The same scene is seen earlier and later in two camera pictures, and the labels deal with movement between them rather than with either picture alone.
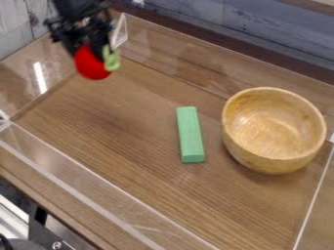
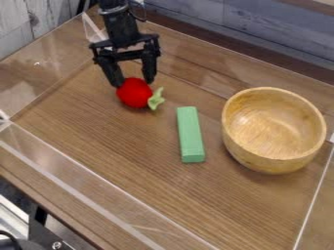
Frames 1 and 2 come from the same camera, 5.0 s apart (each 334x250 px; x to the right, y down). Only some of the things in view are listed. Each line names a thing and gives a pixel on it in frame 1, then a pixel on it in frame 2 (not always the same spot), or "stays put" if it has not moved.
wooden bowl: (272, 130) stays put
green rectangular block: (190, 135) stays put
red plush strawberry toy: (88, 63) → (135, 93)
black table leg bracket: (39, 232) stays put
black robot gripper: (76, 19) → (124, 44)
